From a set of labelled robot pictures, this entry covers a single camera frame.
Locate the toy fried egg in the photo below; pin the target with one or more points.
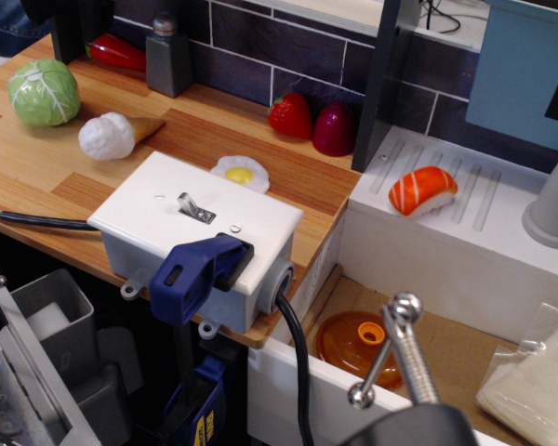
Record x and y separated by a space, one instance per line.
243 170

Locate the dark red toy fruit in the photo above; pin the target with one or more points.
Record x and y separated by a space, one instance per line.
335 130

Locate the red toy strawberry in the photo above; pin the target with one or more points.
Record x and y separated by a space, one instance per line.
290 115

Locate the orange pot lid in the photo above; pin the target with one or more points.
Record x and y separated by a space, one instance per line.
351 340

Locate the toy salmon sushi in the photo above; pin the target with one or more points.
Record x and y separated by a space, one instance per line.
422 190

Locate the white toy ice cream cone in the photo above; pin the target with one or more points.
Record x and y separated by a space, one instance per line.
113 136

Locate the grey salt shaker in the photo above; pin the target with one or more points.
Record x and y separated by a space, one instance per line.
169 69

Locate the blue bar clamp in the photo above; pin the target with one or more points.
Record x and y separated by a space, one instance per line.
196 411

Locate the grey metal bin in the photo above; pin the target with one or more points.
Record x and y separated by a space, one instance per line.
63 320

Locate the red toy chili pepper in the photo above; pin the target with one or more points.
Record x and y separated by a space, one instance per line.
112 50

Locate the green toy cabbage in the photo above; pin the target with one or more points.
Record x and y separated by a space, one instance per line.
44 93

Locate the blue toy cabinet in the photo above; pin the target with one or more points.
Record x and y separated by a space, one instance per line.
515 88

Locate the clear plastic bag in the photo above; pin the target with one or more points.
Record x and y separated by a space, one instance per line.
521 387

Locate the grey toggle switch lever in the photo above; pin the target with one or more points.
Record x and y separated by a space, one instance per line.
188 207

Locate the white light switch box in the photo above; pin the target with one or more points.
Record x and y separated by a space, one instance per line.
140 224

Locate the dark grey post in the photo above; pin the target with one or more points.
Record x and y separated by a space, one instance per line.
398 22

